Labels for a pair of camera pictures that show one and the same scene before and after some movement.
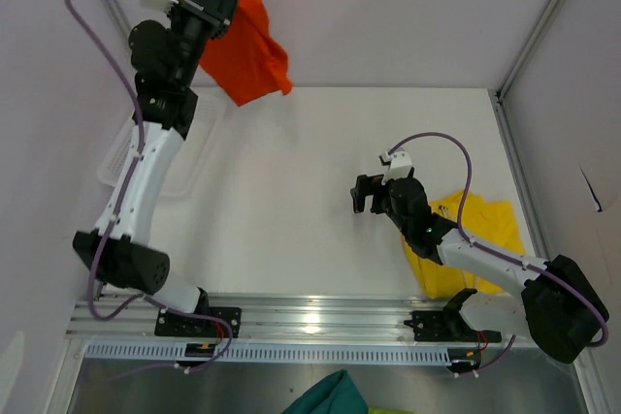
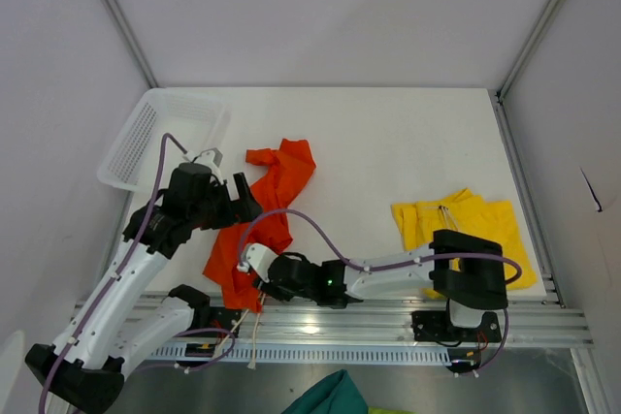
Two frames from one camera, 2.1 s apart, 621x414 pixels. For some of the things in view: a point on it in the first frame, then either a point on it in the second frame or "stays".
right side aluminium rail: (521, 174) stays
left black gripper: (217, 6) -> (235, 211)
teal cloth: (335, 394) stays
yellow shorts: (489, 225) stays
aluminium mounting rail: (308, 318) stays
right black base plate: (446, 325) stays
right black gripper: (366, 186) -> (275, 290)
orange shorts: (244, 58) -> (279, 174)
